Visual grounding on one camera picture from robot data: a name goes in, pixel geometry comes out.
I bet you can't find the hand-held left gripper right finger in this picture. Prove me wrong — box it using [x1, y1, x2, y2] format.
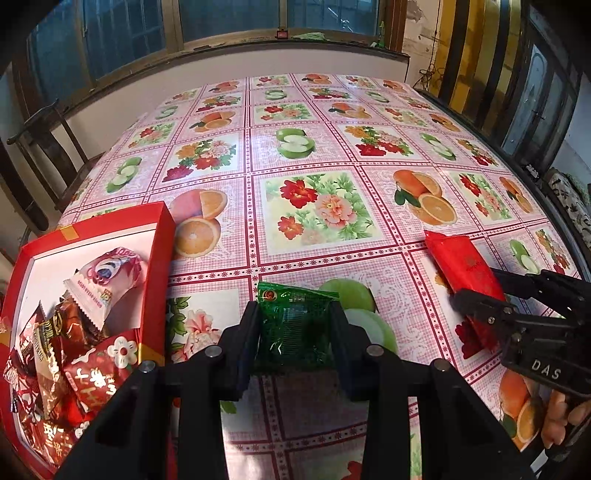
[329, 302, 536, 480]

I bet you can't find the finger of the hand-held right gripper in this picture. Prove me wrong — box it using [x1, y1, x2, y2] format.
[450, 288, 525, 344]
[490, 268, 591, 319]

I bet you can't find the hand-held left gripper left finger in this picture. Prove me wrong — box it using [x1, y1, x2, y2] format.
[55, 301, 262, 480]

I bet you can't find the green snack packet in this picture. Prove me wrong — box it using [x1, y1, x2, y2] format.
[252, 281, 340, 370]

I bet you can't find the plain red snack packet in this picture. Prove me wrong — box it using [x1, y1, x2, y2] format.
[424, 230, 509, 352]

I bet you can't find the red cardboard box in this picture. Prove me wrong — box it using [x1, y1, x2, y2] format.
[0, 202, 176, 480]

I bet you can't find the pink white snack packet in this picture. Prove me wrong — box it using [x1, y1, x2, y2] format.
[64, 247, 148, 330]

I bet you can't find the red snack packet white print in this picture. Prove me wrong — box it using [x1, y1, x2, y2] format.
[62, 330, 139, 416]

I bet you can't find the person's right hand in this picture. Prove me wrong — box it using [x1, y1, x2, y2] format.
[540, 391, 591, 457]

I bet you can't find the flower patterned cushion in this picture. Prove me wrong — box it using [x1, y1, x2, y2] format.
[549, 168, 591, 259]

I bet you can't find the dark framed glass door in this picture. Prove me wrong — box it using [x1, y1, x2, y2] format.
[503, 28, 583, 162]

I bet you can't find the striped brown snack packet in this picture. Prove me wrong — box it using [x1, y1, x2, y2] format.
[4, 309, 65, 421]

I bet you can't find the fruit and flower printed tablecloth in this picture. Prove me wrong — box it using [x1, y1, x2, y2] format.
[60, 73, 583, 480]

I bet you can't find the dark red snack packet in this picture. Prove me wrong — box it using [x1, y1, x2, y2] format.
[14, 406, 93, 467]

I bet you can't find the yellow black striped door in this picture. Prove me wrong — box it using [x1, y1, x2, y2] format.
[436, 0, 522, 134]

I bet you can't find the dark wooden chair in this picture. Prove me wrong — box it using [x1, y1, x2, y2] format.
[7, 99, 93, 232]

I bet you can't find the wooden framed window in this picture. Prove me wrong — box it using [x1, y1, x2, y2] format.
[14, 0, 407, 93]

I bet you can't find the dark hanging cable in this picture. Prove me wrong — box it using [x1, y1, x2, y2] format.
[416, 9, 444, 93]

